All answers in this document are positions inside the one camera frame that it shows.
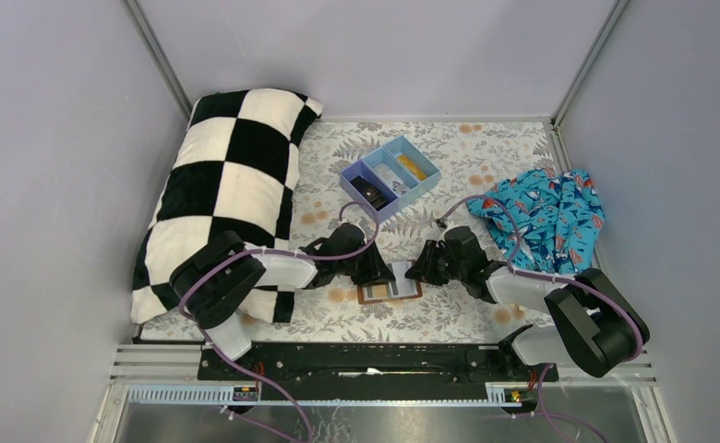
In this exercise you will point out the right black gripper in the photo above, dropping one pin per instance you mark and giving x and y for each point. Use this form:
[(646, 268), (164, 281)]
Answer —
[(436, 263)]

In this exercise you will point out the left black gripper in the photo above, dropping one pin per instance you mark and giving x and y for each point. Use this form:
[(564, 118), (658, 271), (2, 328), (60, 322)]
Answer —
[(365, 265)]

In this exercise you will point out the silver grey credit card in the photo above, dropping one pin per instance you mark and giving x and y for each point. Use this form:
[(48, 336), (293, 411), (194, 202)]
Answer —
[(402, 287)]

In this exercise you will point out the brown leather card holder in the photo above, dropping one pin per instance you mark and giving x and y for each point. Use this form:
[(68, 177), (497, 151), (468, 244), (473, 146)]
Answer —
[(380, 292)]

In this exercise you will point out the blue compartment organizer box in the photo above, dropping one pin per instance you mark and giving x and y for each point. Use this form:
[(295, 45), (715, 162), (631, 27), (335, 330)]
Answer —
[(381, 168)]

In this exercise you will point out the orange credit card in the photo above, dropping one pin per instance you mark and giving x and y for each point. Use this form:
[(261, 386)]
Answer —
[(412, 167)]

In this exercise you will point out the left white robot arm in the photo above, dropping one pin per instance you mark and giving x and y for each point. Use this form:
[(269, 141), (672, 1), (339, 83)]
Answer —
[(217, 279)]

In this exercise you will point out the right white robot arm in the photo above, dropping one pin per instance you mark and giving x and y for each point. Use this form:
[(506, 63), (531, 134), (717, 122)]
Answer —
[(593, 326)]

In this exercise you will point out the floral table mat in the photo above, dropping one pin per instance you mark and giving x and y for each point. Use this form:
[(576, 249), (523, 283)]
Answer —
[(471, 159)]

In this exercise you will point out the black item in box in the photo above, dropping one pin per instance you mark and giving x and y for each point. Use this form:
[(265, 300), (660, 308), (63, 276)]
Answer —
[(373, 195)]

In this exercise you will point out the blue patterned cloth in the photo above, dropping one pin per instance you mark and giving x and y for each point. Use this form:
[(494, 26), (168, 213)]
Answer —
[(544, 221)]

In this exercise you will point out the black white checkered pillow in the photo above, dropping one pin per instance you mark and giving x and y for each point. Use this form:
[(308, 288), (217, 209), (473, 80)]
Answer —
[(236, 170)]

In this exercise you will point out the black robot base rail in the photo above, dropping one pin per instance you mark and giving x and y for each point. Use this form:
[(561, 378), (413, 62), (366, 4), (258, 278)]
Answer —
[(313, 371)]

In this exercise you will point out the white slotted cable duct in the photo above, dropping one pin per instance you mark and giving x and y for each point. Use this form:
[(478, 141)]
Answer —
[(237, 396)]

